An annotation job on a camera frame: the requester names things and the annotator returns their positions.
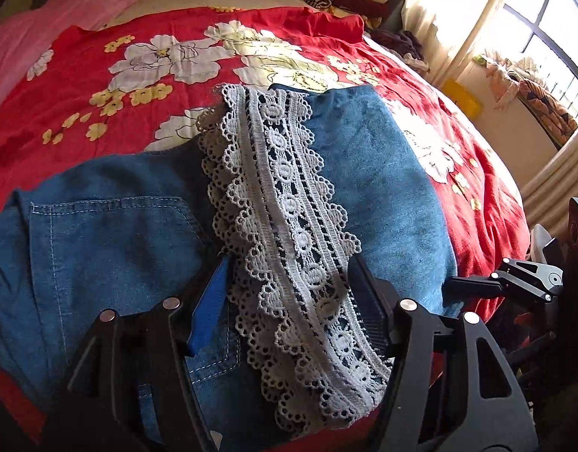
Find window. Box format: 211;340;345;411
503;0;578;118

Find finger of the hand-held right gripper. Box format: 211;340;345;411
445;258;565;303

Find yellow box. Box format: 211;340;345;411
440;78;485;116

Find dark purple clothes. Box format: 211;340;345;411
366;28;424;60

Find red floral blanket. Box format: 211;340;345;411
0;5;529;452

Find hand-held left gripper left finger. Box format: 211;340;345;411
58;257;233;452

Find cream curtain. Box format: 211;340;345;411
395;0;515;88
522;118;578;241

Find patterned cloth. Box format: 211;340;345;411
474;49;578;149

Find pink quilt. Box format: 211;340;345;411
0;0;148;118

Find blue denim lace-trimmed pants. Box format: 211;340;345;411
0;82;464;441

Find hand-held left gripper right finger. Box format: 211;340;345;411
348;253;539;452

